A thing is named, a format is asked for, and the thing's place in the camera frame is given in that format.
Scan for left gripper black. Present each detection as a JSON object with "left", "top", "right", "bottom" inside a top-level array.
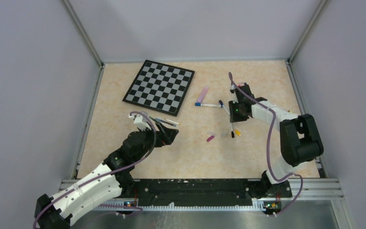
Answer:
[{"left": 133, "top": 121, "right": 178, "bottom": 163}]

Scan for blue gel pen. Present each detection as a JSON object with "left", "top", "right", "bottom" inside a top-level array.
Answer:
[{"left": 155, "top": 118, "right": 177, "bottom": 127}]

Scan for magenta marker cap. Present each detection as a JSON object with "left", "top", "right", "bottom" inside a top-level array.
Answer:
[{"left": 206, "top": 135, "right": 215, "bottom": 142}]

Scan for thin marker yellow cap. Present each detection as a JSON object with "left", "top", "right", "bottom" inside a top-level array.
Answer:
[{"left": 164, "top": 119, "right": 180, "bottom": 125}]

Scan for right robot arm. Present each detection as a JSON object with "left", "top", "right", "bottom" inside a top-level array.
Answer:
[{"left": 229, "top": 83, "right": 324, "bottom": 198}]

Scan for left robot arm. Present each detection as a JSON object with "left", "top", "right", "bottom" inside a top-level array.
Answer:
[{"left": 33, "top": 122, "right": 179, "bottom": 229}]

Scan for lilac highlighter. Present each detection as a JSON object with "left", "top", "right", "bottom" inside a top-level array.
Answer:
[{"left": 196, "top": 86, "right": 209, "bottom": 103}]

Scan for white marker blue cap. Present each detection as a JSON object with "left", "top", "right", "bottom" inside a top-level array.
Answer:
[{"left": 194, "top": 103, "right": 223, "bottom": 108}]

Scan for black grey chessboard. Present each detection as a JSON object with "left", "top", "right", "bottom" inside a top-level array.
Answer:
[{"left": 123, "top": 60, "right": 195, "bottom": 116}]

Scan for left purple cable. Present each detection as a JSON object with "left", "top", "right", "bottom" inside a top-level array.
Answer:
[{"left": 32, "top": 111, "right": 157, "bottom": 229}]

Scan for purple cable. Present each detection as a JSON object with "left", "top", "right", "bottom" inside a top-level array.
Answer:
[
  {"left": 32, "top": 111, "right": 157, "bottom": 229},
  {"left": 228, "top": 72, "right": 304, "bottom": 217}
]

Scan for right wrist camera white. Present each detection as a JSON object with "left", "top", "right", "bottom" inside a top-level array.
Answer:
[{"left": 230, "top": 84, "right": 239, "bottom": 94}]

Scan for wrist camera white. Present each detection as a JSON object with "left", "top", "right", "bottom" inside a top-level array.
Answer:
[
  {"left": 129, "top": 112, "right": 154, "bottom": 131},
  {"left": 230, "top": 84, "right": 239, "bottom": 94}
]

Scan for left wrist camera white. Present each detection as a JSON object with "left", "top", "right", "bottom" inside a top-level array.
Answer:
[{"left": 129, "top": 112, "right": 154, "bottom": 131}]

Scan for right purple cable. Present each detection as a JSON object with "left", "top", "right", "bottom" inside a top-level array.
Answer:
[{"left": 228, "top": 72, "right": 304, "bottom": 217}]

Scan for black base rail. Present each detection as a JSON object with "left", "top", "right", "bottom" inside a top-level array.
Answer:
[{"left": 107, "top": 178, "right": 294, "bottom": 209}]

